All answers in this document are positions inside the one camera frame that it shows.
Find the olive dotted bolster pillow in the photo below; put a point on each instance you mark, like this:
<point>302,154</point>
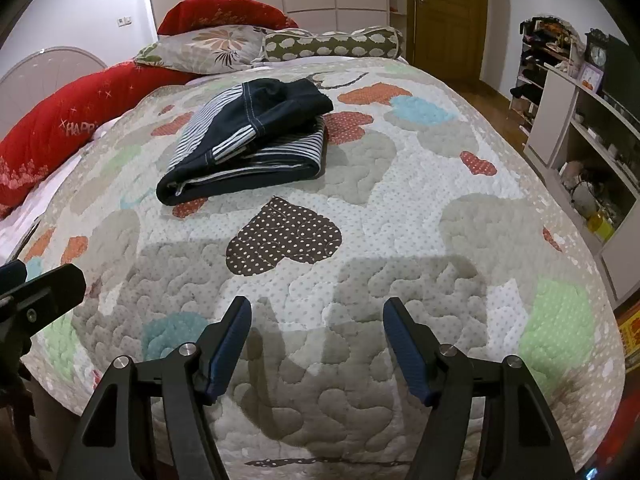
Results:
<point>370,42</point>

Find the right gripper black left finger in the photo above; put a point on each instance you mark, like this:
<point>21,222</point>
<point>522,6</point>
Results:
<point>115,438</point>

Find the white shelf unit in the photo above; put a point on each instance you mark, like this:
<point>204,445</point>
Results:
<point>585,147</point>

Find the navy striped child pants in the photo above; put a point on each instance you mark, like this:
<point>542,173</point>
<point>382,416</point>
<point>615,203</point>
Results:
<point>262,132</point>

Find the red back pillow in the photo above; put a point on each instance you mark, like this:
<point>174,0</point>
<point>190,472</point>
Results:
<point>188,15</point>

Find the grey floral pillow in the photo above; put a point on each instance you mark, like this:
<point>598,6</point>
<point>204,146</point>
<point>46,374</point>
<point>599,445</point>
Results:
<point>208,51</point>

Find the white bed sheet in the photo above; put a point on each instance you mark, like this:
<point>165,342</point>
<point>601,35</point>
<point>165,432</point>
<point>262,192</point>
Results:
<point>20,223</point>

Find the rounded beige headboard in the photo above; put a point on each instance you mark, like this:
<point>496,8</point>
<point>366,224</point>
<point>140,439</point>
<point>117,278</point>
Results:
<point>38,76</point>

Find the black television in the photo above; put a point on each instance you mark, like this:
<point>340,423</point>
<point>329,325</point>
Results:
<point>621,79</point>

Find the wall power socket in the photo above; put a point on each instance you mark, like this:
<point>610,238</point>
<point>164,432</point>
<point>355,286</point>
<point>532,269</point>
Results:
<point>124,21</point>

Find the black mantel clock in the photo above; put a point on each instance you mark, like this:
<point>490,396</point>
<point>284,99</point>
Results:
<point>596,51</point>

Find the brown wooden door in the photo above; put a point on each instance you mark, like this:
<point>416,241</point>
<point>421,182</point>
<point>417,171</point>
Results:
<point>449,37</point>

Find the long red pillow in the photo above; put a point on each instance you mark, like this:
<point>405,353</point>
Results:
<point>57,127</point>

